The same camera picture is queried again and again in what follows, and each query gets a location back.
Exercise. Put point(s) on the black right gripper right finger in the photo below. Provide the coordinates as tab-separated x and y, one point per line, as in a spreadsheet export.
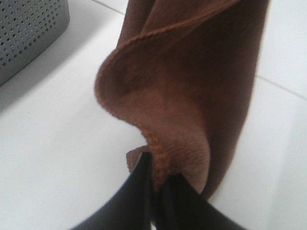
182	208

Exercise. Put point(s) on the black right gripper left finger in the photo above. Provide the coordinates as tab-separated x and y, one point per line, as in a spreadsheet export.
130	207

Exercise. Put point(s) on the brown towel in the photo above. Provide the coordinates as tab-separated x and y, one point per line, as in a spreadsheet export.
183	73

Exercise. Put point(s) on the grey perforated basket orange rim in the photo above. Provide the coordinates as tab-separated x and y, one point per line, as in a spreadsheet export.
28	28

